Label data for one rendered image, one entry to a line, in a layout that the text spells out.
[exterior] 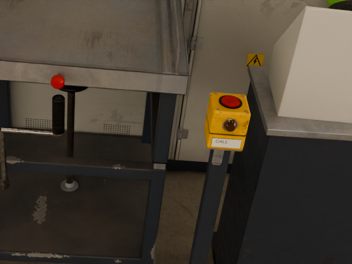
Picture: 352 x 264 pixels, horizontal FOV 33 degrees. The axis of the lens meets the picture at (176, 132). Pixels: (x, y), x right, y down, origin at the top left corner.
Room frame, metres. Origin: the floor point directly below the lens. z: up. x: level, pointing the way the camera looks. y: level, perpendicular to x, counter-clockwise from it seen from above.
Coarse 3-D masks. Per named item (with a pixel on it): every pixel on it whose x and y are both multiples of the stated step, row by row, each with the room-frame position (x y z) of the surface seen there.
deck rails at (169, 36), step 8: (160, 0) 1.68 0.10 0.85; (168, 0) 1.68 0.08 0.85; (160, 8) 1.62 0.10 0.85; (168, 8) 1.62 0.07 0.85; (160, 16) 1.56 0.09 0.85; (168, 16) 1.57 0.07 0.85; (176, 16) 1.44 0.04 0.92; (160, 24) 1.51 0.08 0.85; (168, 24) 1.52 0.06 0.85; (176, 24) 1.39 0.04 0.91; (160, 32) 1.46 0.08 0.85; (168, 32) 1.47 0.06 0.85; (176, 32) 1.36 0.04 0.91; (168, 40) 1.42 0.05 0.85; (176, 40) 1.34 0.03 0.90; (168, 48) 1.38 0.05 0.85; (176, 48) 1.31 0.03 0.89; (168, 56) 1.34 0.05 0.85; (176, 56) 1.29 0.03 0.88; (168, 64) 1.30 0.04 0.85; (176, 64) 1.27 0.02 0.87; (168, 72) 1.26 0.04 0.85; (176, 72) 1.26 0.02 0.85
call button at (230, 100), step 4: (228, 96) 1.10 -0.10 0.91; (232, 96) 1.10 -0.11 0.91; (224, 100) 1.08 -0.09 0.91; (228, 100) 1.08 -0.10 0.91; (232, 100) 1.08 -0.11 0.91; (236, 100) 1.09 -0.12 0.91; (224, 104) 1.07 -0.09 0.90; (228, 104) 1.07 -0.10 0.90; (232, 104) 1.07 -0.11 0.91; (236, 104) 1.07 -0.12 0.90
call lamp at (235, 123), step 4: (224, 120) 1.04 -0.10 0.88; (228, 120) 1.04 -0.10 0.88; (232, 120) 1.04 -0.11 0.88; (236, 120) 1.05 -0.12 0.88; (224, 124) 1.04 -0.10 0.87; (228, 124) 1.03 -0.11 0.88; (232, 124) 1.03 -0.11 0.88; (236, 124) 1.04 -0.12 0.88; (224, 128) 1.04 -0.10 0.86; (228, 128) 1.03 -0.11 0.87; (232, 128) 1.03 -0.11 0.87; (236, 128) 1.05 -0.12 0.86
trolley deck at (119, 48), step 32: (0, 0) 1.53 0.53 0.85; (32, 0) 1.56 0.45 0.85; (64, 0) 1.59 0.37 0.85; (96, 0) 1.62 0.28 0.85; (128, 0) 1.65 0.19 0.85; (0, 32) 1.34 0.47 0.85; (32, 32) 1.37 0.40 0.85; (64, 32) 1.39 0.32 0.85; (96, 32) 1.42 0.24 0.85; (128, 32) 1.44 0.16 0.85; (0, 64) 1.21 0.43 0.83; (32, 64) 1.22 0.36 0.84; (64, 64) 1.23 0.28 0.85; (96, 64) 1.25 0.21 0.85; (128, 64) 1.28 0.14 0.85; (160, 64) 1.30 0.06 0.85
